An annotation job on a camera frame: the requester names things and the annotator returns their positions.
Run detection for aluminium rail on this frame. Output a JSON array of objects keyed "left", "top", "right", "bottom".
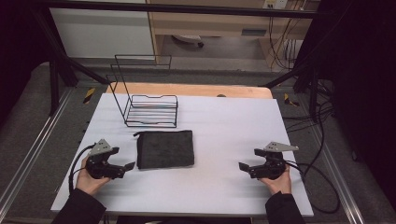
[
  {"left": 0, "top": 88, "right": 75, "bottom": 213},
  {"left": 310, "top": 123, "right": 366, "bottom": 224}
]

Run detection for light wooden desk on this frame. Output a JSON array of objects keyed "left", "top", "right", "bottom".
[{"left": 146, "top": 0, "right": 322, "bottom": 73}]

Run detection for black wire rack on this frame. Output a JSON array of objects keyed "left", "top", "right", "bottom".
[{"left": 105, "top": 54, "right": 179, "bottom": 129}]

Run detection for hanging black cables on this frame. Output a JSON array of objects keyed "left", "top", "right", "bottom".
[{"left": 267, "top": 16, "right": 304, "bottom": 71}]

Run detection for hand-held gripper cable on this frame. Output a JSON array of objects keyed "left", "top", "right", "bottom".
[
  {"left": 67, "top": 143, "right": 96, "bottom": 194},
  {"left": 284, "top": 160, "right": 341, "bottom": 215}
]

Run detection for dark grey towel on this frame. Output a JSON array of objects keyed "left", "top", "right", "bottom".
[{"left": 133, "top": 129, "right": 196, "bottom": 171}]

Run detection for person's right hand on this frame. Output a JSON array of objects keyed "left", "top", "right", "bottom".
[{"left": 260, "top": 164, "right": 293, "bottom": 196}]

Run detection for person's left hand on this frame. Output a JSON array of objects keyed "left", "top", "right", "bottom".
[{"left": 75, "top": 155, "right": 112, "bottom": 197}]

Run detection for right hand-held gripper cable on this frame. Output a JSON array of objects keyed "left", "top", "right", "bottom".
[{"left": 284, "top": 160, "right": 341, "bottom": 215}]

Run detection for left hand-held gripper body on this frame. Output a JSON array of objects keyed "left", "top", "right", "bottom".
[{"left": 85, "top": 138, "right": 126, "bottom": 180}]

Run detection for white wall socket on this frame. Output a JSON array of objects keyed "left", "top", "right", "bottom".
[{"left": 262, "top": 0, "right": 290, "bottom": 10}]

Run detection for wooden table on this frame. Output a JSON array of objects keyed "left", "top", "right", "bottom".
[{"left": 105, "top": 81, "right": 275, "bottom": 100}]

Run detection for white object under desk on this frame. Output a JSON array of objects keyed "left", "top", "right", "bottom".
[{"left": 171, "top": 34, "right": 205, "bottom": 49}]

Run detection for left hand-held gripper cable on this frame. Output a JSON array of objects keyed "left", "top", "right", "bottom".
[{"left": 67, "top": 143, "right": 96, "bottom": 194}]

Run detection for dark curtain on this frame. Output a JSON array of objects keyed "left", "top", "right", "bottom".
[
  {"left": 0, "top": 0, "right": 43, "bottom": 127},
  {"left": 306, "top": 0, "right": 396, "bottom": 203}
]

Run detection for black floor cables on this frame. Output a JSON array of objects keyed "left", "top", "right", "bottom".
[{"left": 281, "top": 77, "right": 336, "bottom": 133}]

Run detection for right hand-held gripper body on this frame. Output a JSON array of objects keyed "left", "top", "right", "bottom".
[{"left": 248, "top": 141, "right": 300, "bottom": 181}]

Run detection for yellow black tape strip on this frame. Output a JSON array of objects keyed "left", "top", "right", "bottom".
[
  {"left": 283, "top": 92, "right": 301, "bottom": 107},
  {"left": 82, "top": 87, "right": 97, "bottom": 105}
]

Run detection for black metal frame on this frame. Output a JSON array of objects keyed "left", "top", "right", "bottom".
[{"left": 29, "top": 0, "right": 323, "bottom": 118}]

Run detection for white cabinet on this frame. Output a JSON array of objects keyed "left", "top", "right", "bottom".
[{"left": 49, "top": 0, "right": 156, "bottom": 60}]

